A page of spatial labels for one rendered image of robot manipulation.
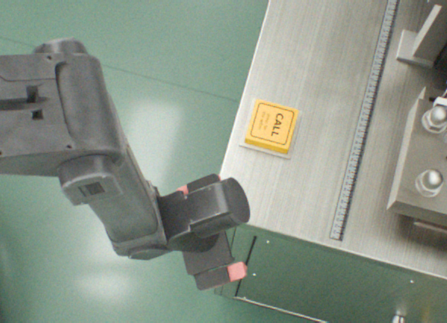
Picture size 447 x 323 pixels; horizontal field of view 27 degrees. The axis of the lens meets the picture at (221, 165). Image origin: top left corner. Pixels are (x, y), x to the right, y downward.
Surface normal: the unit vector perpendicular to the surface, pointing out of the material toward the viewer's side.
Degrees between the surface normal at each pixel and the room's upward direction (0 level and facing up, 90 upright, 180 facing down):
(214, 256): 30
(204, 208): 25
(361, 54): 0
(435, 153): 0
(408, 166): 0
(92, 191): 90
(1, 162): 90
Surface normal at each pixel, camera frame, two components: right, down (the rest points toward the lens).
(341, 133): 0.04, -0.28
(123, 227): 0.19, 0.92
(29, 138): 0.42, -0.35
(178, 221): -0.45, -0.13
